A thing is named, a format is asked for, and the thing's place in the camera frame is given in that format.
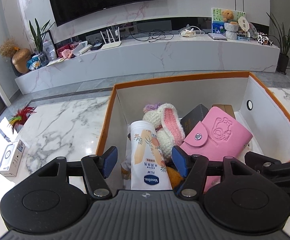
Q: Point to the white charger with cables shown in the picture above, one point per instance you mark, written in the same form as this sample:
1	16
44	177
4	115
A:
191	31

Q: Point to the green blue picture board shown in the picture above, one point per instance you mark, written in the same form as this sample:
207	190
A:
217	20

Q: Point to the orange cardboard storage box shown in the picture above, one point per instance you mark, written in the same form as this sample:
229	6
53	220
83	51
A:
254	104

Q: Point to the green potted plant right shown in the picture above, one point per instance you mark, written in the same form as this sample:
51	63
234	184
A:
283	39

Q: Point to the golden vase with dried flowers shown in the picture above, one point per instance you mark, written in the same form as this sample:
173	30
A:
18	56

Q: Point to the white wifi router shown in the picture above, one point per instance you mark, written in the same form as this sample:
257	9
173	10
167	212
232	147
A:
110	41

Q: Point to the white Vaseline lotion tube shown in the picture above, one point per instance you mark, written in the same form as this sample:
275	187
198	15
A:
148	168

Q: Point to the crocheted bunny doll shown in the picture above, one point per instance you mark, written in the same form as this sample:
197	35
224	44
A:
167	124

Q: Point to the green potted plant left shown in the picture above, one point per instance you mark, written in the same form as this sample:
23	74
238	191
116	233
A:
38	36

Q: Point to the white blue small box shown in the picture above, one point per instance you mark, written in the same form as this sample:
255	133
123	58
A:
11	158

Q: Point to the brown cardboard box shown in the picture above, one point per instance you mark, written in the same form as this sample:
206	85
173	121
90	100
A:
226	108

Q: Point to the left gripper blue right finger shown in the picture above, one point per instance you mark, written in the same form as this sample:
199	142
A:
193	168

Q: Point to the black square box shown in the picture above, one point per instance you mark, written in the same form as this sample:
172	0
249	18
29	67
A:
190	120

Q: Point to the red feather toy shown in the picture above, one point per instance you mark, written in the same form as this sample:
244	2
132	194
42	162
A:
21	117

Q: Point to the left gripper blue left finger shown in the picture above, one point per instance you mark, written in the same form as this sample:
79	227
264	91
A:
96	169

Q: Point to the cow figurines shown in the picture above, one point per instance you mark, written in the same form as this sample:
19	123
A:
263	39

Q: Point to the teddy bear in basket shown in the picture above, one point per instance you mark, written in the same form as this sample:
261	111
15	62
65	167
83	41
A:
231	27

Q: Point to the round paper fan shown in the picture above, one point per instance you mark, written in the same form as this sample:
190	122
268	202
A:
244	24

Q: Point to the white tv console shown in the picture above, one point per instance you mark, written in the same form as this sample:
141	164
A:
134	57

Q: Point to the green potted plant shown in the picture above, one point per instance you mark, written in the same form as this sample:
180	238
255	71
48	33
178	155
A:
38	36
283	39

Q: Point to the pink card holder wallet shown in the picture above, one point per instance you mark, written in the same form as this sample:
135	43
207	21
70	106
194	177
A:
216	136

